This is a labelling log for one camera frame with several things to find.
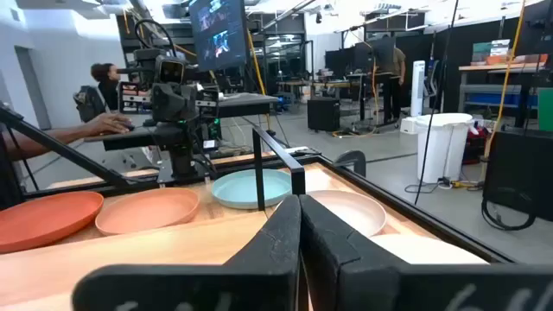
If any wooden workbench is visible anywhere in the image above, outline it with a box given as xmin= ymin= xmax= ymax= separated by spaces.
xmin=457 ymin=61 xmax=548 ymax=114

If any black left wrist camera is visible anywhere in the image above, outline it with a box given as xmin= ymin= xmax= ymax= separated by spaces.
xmin=153 ymin=54 xmax=188 ymax=86

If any standing person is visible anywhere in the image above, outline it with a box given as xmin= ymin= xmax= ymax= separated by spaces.
xmin=378 ymin=35 xmax=408 ymax=123

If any light blue plate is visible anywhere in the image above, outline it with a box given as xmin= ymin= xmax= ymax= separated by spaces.
xmin=211 ymin=168 xmax=293 ymax=211

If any large dark monitor screen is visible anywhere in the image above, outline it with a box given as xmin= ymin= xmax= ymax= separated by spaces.
xmin=188 ymin=0 xmax=251 ymax=73

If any thin black hanging cable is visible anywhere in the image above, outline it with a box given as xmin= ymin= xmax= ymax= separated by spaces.
xmin=413 ymin=0 xmax=460 ymax=206

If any white trash bin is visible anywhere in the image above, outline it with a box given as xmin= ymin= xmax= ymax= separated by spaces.
xmin=414 ymin=112 xmax=474 ymax=185

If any yellow cable by monitor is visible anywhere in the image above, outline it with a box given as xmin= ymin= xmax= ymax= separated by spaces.
xmin=246 ymin=29 xmax=272 ymax=131

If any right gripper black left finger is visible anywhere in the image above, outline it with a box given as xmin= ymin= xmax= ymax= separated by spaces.
xmin=72 ymin=194 xmax=302 ymax=311

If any peach plate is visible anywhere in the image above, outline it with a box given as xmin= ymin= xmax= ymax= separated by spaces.
xmin=94 ymin=187 xmax=201 ymax=237

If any red-orange plate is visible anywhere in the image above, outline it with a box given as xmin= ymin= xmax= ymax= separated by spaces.
xmin=0 ymin=190 xmax=105 ymax=255

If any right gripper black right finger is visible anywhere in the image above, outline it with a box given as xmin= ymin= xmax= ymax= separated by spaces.
xmin=300 ymin=194 xmax=553 ymax=311

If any seated person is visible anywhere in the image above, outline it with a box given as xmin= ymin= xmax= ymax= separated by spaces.
xmin=89 ymin=61 xmax=123 ymax=111

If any pinkish beige plate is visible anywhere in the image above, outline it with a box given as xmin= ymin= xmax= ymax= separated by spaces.
xmin=276 ymin=189 xmax=388 ymax=238

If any green panel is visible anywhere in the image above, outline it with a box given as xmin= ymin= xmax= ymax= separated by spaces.
xmin=537 ymin=86 xmax=553 ymax=133

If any person's forearm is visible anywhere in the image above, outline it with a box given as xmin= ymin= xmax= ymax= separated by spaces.
xmin=0 ymin=124 xmax=94 ymax=163

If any large black box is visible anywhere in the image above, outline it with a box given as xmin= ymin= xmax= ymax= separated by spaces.
xmin=480 ymin=128 xmax=553 ymax=222

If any black rolling cabinet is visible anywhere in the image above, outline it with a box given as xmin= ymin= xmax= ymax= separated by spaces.
xmin=307 ymin=96 xmax=341 ymax=133

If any dark desk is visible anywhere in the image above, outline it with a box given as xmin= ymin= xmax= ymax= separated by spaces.
xmin=83 ymin=92 xmax=280 ymax=153

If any long yellow hanging cable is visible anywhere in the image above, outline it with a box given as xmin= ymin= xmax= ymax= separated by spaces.
xmin=482 ymin=0 xmax=527 ymax=162

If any person's hand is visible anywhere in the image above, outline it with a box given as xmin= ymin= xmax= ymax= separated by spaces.
xmin=84 ymin=111 xmax=133 ymax=137

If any red tool bag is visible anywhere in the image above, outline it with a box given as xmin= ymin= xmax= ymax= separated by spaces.
xmin=462 ymin=125 xmax=490 ymax=166

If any white tower fan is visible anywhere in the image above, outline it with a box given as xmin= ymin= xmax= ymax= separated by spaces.
xmin=410 ymin=60 xmax=427 ymax=118

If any black metal rig frame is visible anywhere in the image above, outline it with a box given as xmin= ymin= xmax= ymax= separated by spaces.
xmin=0 ymin=102 xmax=516 ymax=265

